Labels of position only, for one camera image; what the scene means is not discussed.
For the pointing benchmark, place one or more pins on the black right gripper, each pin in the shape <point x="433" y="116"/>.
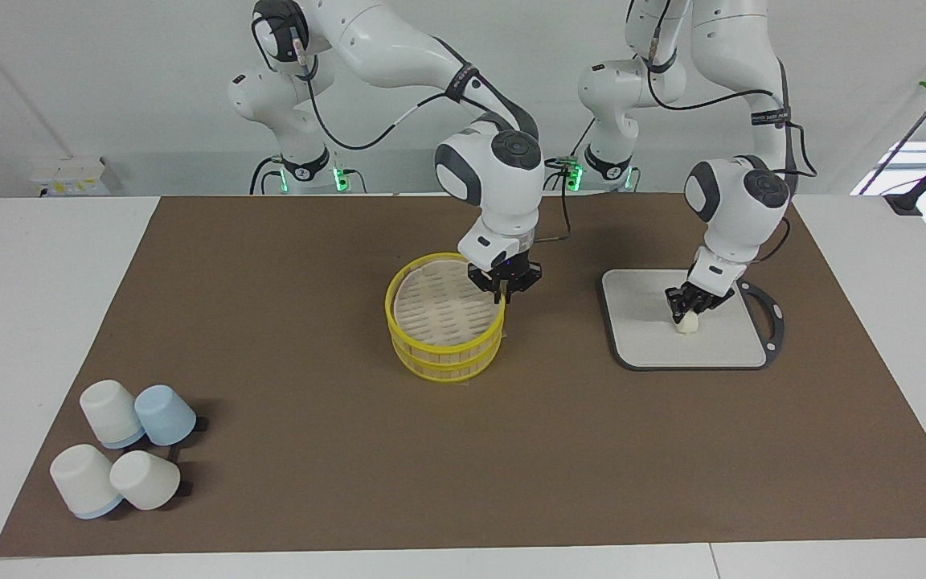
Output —
<point x="510" y="264"/>

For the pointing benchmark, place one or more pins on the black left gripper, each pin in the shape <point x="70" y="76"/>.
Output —
<point x="712" y="291"/>

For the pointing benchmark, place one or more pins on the white steamed bun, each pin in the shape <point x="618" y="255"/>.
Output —
<point x="688" y="325"/>

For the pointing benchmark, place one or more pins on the yellow steamer basket tier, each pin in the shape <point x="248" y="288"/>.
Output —
<point x="447" y="366"/>
<point x="439" y="310"/>

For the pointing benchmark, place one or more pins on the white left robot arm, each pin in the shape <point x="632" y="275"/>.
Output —
<point x="740" y="201"/>

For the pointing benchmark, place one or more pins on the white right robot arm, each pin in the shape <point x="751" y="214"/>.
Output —
<point x="399" y="48"/>

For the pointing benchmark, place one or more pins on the grey cutting board dark rim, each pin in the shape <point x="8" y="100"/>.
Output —
<point x="656" y="346"/>

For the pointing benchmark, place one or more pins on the brown table mat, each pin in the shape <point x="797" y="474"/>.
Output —
<point x="310" y="450"/>

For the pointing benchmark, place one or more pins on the light blue cup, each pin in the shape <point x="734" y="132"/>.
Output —
<point x="165" y="414"/>

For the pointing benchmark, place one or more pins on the plain white cup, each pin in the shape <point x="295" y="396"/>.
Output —
<point x="145" y="480"/>

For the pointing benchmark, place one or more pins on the white cup with blue rim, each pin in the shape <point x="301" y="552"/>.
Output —
<point x="108" y="408"/>
<point x="81" y="478"/>

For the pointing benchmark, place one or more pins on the white power box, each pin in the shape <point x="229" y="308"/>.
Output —
<point x="69" y="177"/>

